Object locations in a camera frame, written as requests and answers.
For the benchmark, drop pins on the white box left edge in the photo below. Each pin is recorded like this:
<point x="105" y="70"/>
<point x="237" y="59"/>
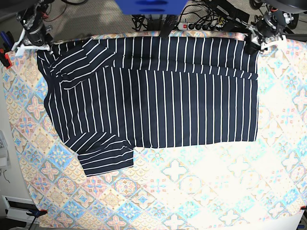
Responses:
<point x="4" y="153"/>

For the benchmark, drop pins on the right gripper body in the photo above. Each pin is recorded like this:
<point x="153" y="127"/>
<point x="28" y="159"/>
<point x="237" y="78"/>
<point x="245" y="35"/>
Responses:
<point x="38" y="35"/>

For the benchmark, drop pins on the patterned tile tablecloth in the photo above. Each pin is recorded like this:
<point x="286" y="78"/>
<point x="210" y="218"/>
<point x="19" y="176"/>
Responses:
<point x="258" y="185"/>

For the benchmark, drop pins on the blue box overhead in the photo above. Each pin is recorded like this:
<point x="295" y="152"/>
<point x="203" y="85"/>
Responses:
<point x="134" y="7"/>

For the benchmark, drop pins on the orange clamp bottom left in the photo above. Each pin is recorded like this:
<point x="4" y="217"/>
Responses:
<point x="36" y="213"/>

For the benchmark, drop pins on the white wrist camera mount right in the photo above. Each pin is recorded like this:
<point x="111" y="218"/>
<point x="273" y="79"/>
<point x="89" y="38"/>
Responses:
<point x="21" y="45"/>

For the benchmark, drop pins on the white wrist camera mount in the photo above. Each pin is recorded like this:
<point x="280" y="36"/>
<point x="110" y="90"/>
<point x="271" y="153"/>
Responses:
<point x="21" y="45"/>
<point x="265" y="42"/>

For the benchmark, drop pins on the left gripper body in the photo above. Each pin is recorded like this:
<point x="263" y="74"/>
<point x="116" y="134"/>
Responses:
<point x="265" y="32"/>

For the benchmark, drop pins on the navy white striped T-shirt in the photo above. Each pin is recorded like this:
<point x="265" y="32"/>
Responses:
<point x="106" y="97"/>

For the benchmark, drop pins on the blue clamp handles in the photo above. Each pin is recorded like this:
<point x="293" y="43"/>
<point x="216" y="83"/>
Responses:
<point x="8" y="39"/>

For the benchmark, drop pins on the white tray bottom left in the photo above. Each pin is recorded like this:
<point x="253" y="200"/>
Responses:
<point x="17" y="208"/>

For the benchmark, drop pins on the white power strip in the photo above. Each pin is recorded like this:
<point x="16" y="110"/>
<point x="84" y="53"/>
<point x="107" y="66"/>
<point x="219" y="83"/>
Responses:
<point x="199" y="27"/>

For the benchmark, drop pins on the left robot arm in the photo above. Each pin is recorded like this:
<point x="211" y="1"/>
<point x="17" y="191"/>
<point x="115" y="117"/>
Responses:
<point x="284" y="12"/>

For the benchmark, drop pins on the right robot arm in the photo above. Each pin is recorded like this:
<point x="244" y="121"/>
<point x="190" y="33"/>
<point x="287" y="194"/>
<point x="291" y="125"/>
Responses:
<point x="32" y="21"/>

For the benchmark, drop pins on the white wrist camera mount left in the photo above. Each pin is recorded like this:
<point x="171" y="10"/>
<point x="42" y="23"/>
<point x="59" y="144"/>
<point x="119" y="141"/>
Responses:
<point x="265" y="42"/>

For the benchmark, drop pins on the red black clamp left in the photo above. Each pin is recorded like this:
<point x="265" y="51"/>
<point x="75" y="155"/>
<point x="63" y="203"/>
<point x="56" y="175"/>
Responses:
<point x="5" y="60"/>

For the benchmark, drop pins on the black remote-like device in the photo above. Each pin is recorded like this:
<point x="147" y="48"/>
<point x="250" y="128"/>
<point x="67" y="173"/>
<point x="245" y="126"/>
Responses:
<point x="169" y="24"/>

